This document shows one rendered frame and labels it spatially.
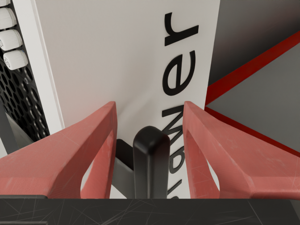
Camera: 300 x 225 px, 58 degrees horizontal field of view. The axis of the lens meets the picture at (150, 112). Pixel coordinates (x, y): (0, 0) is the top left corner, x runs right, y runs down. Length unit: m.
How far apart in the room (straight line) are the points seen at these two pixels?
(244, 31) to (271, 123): 0.23
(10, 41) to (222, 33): 0.36
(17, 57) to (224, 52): 0.38
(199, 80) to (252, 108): 0.23
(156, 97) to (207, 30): 0.05
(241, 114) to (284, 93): 0.10
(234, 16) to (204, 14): 0.34
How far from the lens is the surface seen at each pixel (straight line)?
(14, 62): 0.21
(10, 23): 0.21
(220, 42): 0.49
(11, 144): 0.29
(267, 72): 0.52
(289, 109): 0.43
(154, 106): 0.15
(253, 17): 0.57
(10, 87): 0.30
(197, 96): 0.19
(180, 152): 0.21
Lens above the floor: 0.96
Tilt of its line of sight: 35 degrees down
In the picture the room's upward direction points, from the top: 120 degrees counter-clockwise
